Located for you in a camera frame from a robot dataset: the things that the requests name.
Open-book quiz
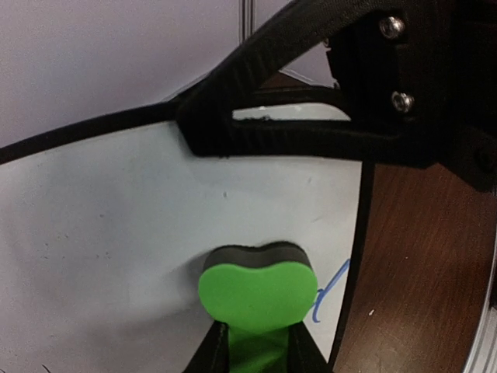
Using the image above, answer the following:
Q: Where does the white whiteboard with writing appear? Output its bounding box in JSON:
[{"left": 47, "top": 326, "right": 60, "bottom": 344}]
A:
[{"left": 1, "top": 102, "right": 371, "bottom": 372}]

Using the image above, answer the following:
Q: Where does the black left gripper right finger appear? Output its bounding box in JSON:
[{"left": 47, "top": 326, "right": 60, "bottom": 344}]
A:
[{"left": 289, "top": 322, "right": 330, "bottom": 373}]

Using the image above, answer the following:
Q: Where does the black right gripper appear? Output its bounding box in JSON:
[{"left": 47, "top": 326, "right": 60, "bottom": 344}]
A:
[{"left": 328, "top": 1, "right": 496, "bottom": 192}]

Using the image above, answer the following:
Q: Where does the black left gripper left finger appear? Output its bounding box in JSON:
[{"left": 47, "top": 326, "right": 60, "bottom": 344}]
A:
[{"left": 186, "top": 322, "right": 229, "bottom": 373}]

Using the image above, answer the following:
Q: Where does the right aluminium corner post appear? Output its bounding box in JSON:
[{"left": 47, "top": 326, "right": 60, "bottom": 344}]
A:
[{"left": 238, "top": 0, "right": 255, "bottom": 43}]

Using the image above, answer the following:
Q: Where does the green whiteboard eraser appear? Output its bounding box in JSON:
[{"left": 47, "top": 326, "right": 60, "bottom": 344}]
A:
[{"left": 198, "top": 241, "right": 318, "bottom": 372}]

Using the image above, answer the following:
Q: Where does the aluminium front frame rail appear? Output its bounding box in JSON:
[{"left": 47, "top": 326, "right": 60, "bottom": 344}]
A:
[{"left": 463, "top": 245, "right": 496, "bottom": 373}]

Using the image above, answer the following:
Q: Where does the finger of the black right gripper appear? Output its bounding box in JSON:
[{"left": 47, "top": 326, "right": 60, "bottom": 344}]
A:
[{"left": 177, "top": 1, "right": 437, "bottom": 168}]

